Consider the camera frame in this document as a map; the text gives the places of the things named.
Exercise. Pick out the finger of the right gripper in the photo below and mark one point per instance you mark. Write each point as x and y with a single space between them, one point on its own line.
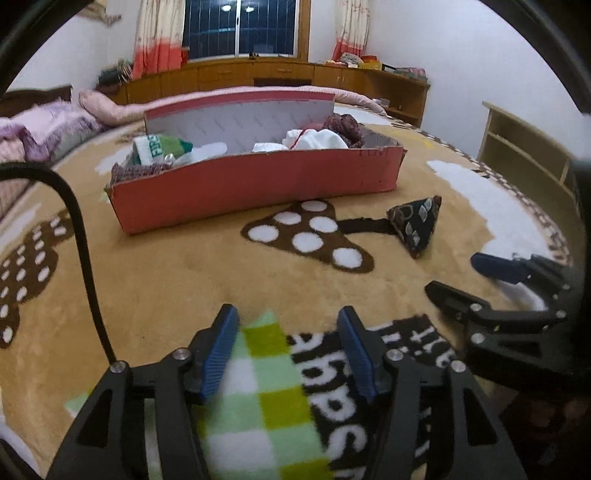
528 271
462 306

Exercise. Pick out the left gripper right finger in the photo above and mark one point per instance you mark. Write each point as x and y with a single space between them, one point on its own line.
467 439

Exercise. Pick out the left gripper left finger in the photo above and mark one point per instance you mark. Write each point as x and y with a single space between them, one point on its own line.
107 438

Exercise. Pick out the black patterned triangle pouch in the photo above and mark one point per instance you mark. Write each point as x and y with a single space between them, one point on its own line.
415 222

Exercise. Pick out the maroon knitted sock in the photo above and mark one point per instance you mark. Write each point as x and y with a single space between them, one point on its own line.
347 128
126 173

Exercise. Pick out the white sock with red trim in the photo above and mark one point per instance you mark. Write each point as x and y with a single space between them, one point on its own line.
307 139

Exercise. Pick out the red cardboard shoe box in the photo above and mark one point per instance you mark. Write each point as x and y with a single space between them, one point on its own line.
242 180

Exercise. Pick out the light wooden shelf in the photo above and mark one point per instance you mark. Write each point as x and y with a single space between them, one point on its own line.
531 160

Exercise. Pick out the wooden cabinet run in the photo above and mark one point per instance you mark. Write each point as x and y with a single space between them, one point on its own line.
406 97

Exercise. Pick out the pink checked cartoon pillow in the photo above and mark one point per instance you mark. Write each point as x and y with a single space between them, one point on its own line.
11 184

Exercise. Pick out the right floral curtain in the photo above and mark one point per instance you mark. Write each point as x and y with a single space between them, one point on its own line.
352 27

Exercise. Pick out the floral curtain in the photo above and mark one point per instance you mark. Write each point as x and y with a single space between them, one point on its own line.
352 27
159 37

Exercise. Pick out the purple frilled pillow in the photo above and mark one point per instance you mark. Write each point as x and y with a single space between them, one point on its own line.
46 133

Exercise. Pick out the pink rolled quilt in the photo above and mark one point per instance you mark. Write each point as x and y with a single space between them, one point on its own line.
109 113

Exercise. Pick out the dark wooden headboard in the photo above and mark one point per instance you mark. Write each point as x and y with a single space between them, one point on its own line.
17 101

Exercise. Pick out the pile of clothes on cabinet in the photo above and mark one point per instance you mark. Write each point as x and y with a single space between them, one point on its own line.
116 74

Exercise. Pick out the dark window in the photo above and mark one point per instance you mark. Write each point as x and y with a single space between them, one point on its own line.
224 28

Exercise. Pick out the left floral curtain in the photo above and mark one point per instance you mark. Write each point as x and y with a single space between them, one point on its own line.
159 37

